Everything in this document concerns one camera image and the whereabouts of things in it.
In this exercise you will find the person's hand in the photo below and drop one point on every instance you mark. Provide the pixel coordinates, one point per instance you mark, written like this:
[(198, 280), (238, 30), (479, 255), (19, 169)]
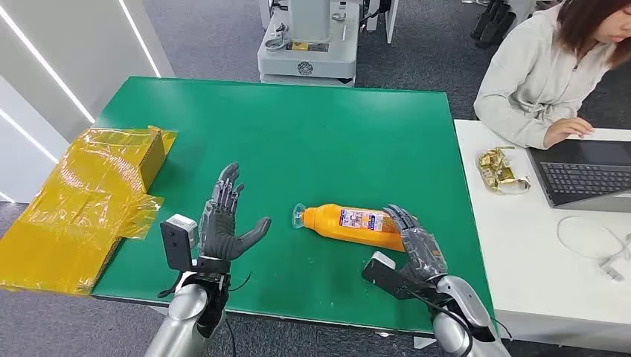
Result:
[(567, 129)]

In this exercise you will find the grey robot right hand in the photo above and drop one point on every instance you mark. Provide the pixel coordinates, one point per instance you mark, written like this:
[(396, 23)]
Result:
[(421, 251)]

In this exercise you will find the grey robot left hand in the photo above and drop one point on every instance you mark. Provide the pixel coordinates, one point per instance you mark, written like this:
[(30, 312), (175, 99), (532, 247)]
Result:
[(219, 236)]

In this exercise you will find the orange plastic bottle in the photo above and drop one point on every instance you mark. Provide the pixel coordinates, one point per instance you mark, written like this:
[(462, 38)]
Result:
[(345, 224)]

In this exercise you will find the grey laptop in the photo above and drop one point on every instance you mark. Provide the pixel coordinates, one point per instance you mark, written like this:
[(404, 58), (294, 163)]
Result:
[(581, 172)]

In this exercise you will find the person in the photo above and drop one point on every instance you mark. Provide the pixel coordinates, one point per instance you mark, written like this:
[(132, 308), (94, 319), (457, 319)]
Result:
[(532, 74)]

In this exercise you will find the crumpled gold foil wrapper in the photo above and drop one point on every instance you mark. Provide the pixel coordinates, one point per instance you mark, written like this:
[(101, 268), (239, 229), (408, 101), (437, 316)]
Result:
[(498, 170)]

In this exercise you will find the black equipment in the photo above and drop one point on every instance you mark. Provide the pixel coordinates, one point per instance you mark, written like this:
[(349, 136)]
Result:
[(493, 24)]

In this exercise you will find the yellow taped cardboard box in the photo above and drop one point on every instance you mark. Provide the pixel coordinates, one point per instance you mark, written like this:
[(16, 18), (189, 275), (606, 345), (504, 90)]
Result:
[(84, 207)]

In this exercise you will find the white machine base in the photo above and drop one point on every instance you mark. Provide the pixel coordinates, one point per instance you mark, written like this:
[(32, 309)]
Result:
[(308, 54)]

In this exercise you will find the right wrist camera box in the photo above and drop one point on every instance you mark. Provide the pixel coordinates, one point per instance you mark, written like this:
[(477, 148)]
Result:
[(387, 276)]

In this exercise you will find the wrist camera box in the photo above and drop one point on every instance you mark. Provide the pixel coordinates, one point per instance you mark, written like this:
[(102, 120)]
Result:
[(176, 241), (387, 276)]

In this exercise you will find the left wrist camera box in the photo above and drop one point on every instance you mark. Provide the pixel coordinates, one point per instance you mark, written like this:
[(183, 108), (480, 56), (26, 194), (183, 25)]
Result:
[(176, 241)]

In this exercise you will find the white frame post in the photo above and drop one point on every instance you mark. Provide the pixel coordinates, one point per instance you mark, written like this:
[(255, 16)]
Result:
[(391, 19)]

